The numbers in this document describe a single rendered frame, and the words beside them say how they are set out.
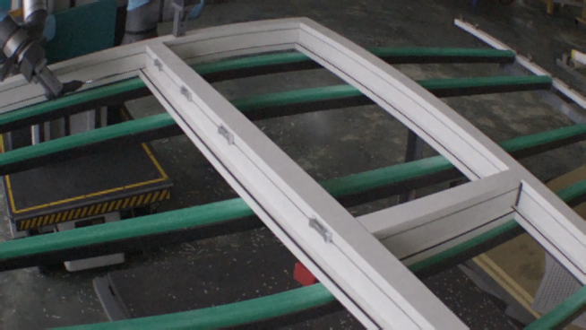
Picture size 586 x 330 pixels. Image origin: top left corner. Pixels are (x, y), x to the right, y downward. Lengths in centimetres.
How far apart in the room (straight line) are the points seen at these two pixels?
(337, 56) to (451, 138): 43
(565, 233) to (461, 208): 25
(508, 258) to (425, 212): 53
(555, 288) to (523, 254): 17
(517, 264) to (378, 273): 67
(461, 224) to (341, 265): 24
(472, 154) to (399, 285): 50
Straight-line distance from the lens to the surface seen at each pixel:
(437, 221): 109
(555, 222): 119
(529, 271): 153
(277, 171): 112
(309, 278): 144
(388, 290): 92
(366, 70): 162
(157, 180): 231
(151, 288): 143
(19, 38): 151
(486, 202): 118
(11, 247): 109
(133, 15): 217
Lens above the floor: 148
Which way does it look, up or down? 29 degrees down
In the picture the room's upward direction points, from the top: 4 degrees clockwise
